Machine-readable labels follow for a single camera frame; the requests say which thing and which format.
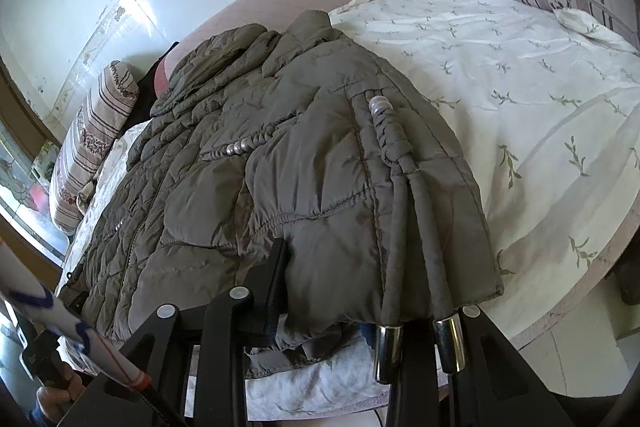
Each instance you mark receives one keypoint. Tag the dark cloth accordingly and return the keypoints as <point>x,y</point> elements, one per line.
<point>150,79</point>

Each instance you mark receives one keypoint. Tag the white floral bedsheet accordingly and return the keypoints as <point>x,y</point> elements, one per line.
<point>525,107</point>

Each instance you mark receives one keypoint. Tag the olive hooded puffer jacket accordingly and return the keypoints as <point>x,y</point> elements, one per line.
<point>300,167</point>

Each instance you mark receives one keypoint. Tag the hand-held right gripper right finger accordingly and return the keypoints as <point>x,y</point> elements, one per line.
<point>425,392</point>

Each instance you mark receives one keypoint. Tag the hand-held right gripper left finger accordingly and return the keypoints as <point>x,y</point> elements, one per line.
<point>270,277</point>

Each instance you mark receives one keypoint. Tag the person's left hand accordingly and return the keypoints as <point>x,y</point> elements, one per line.
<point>62,399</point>

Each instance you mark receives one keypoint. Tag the striped floral pillow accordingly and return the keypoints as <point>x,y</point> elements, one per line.
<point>90,142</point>

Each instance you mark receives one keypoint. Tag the white rod with blue print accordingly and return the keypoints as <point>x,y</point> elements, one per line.
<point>55,312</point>

